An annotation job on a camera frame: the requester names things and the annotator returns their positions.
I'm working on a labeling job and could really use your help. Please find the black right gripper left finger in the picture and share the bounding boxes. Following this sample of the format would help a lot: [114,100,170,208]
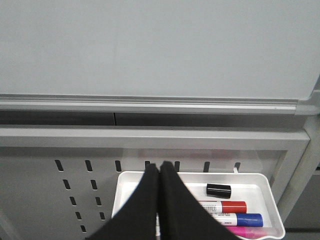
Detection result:
[88,164,159,240]

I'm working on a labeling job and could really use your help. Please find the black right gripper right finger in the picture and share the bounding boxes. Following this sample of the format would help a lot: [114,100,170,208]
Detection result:
[159,161,238,240]

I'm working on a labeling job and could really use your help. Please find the white whiteboard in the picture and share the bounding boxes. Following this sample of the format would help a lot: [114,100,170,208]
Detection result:
[0,0,320,116]

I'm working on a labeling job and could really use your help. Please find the red capped marker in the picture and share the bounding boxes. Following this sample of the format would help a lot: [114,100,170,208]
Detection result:
[199,201,247,214]

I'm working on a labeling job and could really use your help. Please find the blue capped marker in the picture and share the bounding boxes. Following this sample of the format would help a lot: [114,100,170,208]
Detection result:
[210,213,264,227]

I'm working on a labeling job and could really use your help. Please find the black marker cap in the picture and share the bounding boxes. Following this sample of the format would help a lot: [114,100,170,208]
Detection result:
[206,183,232,199]

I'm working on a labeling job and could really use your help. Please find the pink eraser block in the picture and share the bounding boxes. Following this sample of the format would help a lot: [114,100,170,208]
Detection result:
[226,226,267,240]

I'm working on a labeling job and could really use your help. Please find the white pegboard stand frame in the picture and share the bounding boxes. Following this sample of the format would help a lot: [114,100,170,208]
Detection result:
[0,116,320,240]

